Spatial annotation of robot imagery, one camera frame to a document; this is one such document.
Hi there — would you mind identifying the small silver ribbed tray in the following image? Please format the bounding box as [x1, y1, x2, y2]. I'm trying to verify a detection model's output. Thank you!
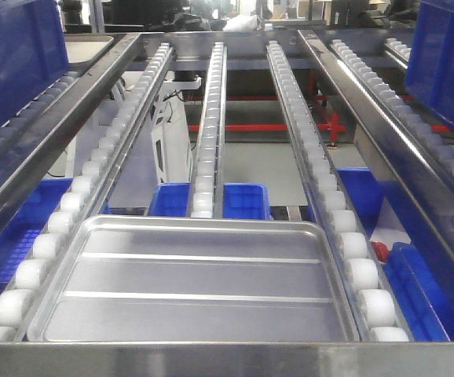
[27, 215, 359, 342]

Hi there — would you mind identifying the white machine below shelf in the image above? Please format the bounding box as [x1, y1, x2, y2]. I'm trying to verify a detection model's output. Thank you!
[150, 90, 192, 183]

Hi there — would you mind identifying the beige tray far left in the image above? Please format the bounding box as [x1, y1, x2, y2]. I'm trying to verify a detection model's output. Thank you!
[65, 34, 114, 65]

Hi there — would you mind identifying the middle white roller track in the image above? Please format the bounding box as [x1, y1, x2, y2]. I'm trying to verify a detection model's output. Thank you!
[188, 42, 227, 218]

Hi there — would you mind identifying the white roller track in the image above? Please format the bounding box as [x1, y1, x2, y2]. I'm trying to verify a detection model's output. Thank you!
[188, 42, 227, 218]
[0, 42, 173, 342]
[266, 40, 413, 342]

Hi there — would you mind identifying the small blue bin below centre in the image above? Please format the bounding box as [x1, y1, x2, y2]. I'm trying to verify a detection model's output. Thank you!
[223, 182, 271, 220]

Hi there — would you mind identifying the small blue bin below left-centre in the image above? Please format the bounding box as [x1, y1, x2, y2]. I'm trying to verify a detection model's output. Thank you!
[148, 182, 190, 217]

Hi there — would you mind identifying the right white roller track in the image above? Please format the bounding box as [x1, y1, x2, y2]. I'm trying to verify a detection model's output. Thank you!
[266, 40, 413, 342]

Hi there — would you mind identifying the far right roller track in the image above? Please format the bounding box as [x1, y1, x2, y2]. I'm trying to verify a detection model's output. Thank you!
[331, 39, 454, 181]

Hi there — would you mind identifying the blue bin lower right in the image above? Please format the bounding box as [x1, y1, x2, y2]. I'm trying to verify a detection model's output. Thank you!
[383, 243, 454, 342]

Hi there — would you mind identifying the left white roller track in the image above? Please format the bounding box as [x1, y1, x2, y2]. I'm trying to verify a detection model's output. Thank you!
[0, 42, 173, 342]

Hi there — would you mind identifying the blue bin lower left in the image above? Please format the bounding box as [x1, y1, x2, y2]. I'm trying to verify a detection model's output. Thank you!
[0, 178, 71, 288]

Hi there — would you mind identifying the far left roller track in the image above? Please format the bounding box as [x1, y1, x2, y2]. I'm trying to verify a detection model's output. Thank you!
[0, 71, 79, 153]

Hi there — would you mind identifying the blue bin upper right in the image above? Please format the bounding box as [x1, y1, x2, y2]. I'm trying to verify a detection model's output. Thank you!
[405, 1, 454, 132]

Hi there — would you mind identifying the blue bin upper left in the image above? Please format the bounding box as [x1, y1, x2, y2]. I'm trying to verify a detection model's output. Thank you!
[0, 0, 69, 126]

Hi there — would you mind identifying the red floor frame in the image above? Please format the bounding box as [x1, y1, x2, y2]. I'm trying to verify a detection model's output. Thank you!
[187, 72, 452, 146]

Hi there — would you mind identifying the steel front shelf rail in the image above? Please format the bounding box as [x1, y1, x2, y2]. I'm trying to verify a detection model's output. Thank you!
[0, 342, 454, 376]

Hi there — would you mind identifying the left steel divider rail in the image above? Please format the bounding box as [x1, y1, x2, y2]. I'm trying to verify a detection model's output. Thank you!
[0, 33, 142, 234]

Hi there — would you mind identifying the steel divider rail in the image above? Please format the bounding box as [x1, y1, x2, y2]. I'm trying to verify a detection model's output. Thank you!
[298, 31, 454, 263]
[0, 33, 142, 234]

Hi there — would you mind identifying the right steel divider rail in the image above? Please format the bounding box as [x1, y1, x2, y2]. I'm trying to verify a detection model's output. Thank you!
[298, 31, 454, 263]

